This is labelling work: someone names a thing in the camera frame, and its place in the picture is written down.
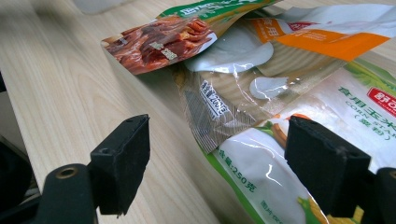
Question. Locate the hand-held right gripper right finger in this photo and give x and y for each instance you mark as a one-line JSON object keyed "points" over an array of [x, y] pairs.
{"points": [[327, 168]]}

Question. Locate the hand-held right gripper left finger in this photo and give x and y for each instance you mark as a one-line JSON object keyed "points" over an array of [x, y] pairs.
{"points": [[123, 161]]}

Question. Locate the green and white starch packet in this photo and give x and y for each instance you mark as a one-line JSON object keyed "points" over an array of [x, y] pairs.
{"points": [[258, 165]]}

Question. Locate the green meat snack packet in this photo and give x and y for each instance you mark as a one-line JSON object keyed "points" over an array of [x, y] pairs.
{"points": [[162, 43]]}

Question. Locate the clear packet with orange label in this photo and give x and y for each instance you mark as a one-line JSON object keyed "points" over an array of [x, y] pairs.
{"points": [[311, 40]]}

